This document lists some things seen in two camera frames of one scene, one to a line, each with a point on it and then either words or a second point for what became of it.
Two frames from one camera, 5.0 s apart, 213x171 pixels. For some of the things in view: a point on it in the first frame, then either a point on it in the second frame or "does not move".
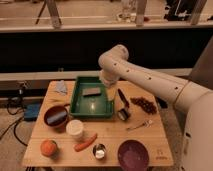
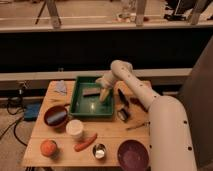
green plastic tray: (90, 106) does not move
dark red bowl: (56, 115) does not move
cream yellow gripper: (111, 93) → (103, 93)
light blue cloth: (60, 87) does not move
